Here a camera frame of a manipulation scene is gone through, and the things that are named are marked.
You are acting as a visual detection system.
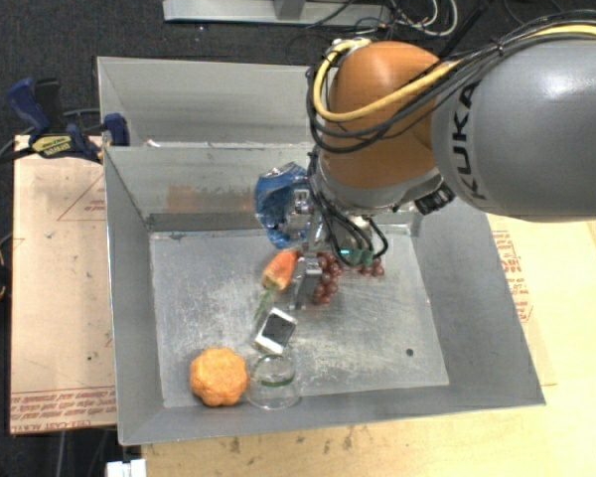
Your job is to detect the dark red toy grapes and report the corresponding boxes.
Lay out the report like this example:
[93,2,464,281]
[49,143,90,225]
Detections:
[308,249,386,308]

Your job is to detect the brown cardboard board red print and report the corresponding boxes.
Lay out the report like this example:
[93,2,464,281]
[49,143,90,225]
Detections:
[9,134,560,436]

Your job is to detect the clear glass cup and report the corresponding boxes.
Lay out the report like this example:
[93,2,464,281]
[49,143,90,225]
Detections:
[244,351,303,411]

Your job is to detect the white toy phone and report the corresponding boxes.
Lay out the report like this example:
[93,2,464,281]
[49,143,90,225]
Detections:
[252,306,299,357]

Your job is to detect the grey metal bin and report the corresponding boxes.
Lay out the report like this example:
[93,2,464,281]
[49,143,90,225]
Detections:
[96,56,547,447]

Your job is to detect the blue crumpled packet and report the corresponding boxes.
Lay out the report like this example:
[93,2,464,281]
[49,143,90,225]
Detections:
[253,161,313,250]

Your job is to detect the orange toy carrot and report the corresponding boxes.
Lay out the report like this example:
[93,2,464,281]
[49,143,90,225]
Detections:
[251,248,301,328]

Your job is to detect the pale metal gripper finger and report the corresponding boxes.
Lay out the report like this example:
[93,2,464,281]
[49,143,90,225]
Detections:
[288,256,310,313]
[304,257,324,292]

